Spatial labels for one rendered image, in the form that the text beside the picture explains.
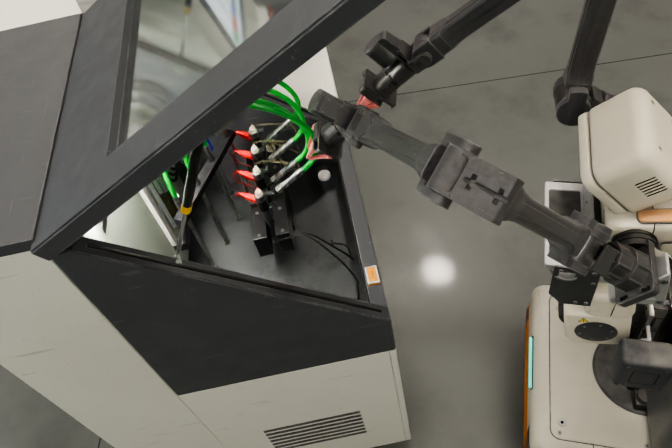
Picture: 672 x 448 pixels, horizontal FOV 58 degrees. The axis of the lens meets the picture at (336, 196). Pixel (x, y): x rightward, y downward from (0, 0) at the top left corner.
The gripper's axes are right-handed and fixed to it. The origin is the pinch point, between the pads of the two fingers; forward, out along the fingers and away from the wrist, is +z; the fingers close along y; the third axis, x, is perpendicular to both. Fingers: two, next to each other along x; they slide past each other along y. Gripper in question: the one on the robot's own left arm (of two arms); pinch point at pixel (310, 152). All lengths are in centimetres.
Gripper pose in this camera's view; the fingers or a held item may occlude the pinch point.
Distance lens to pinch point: 148.5
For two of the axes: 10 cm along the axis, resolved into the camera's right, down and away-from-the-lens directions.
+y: -0.4, 8.9, -4.6
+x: 8.3, 2.8, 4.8
